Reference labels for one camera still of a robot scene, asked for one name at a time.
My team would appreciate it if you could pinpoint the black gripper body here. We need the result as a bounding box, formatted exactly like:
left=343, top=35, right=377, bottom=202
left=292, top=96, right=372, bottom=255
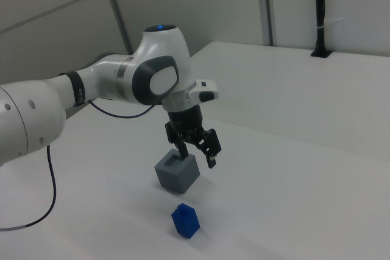
left=166, top=105, right=205, bottom=135

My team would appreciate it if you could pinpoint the blue block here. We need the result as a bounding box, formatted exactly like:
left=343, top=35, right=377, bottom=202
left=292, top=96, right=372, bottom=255
left=171, top=203, right=201, bottom=239

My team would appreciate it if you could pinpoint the grey hollow cuboid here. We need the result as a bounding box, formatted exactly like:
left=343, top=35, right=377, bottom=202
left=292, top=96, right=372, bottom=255
left=154, top=148, right=201, bottom=195

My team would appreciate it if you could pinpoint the black pole with base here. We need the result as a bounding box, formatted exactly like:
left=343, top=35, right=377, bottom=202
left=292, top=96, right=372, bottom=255
left=310, top=0, right=333, bottom=59

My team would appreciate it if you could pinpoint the grey partition post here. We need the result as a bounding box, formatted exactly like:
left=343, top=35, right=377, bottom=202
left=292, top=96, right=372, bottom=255
left=255, top=0, right=276, bottom=46
left=99, top=0, right=135, bottom=56

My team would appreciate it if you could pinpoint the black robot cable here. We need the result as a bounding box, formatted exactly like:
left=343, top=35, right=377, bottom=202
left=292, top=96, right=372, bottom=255
left=0, top=99, right=161, bottom=233

